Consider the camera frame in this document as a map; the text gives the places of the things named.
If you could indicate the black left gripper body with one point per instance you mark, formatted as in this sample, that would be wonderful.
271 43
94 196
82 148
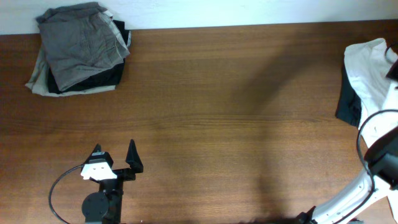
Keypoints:
121 173

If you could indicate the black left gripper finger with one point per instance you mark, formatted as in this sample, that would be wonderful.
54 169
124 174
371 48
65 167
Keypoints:
133 159
98 156

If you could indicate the white t-shirt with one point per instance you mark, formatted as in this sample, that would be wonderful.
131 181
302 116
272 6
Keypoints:
367 65

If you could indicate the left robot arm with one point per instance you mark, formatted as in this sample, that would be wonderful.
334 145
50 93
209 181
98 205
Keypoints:
105 205

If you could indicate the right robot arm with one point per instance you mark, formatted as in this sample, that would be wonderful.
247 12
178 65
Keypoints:
376 181

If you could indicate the folded black garment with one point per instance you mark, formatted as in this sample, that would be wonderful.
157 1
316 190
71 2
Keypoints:
102 76

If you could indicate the folded beige garment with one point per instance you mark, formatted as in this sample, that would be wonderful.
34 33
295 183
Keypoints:
38 80

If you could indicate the folded grey garment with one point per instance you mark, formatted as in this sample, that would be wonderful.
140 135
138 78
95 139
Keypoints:
81 46

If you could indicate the dark garment right side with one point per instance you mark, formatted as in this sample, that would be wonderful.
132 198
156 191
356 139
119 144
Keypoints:
349 104

